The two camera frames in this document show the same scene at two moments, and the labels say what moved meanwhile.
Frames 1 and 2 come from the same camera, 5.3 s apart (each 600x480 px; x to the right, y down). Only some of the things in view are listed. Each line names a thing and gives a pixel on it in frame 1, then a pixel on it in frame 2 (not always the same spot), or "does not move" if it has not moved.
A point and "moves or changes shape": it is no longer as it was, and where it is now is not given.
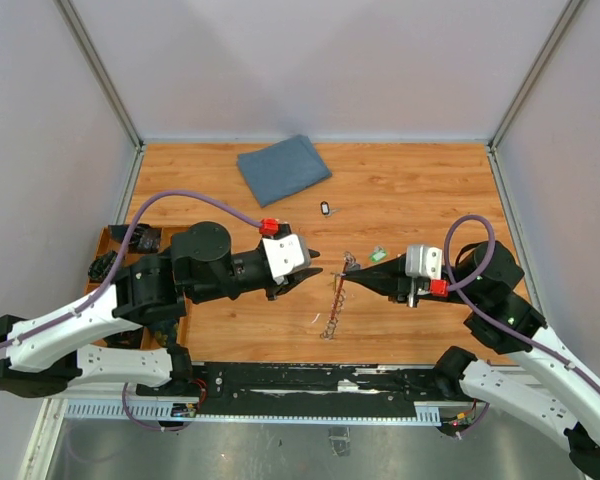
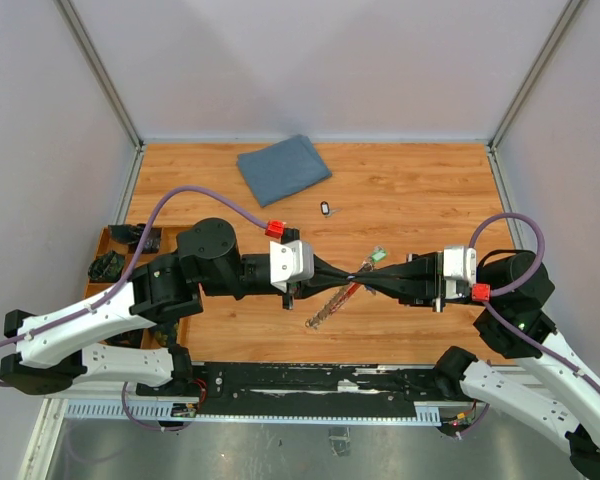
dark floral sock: (165, 332) does not move
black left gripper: (291, 281) -> (325, 277)
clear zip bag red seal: (338, 279) moves or changes shape
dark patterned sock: (144, 237) does not move
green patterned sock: (99, 267) does not move
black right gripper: (387, 277) does not move
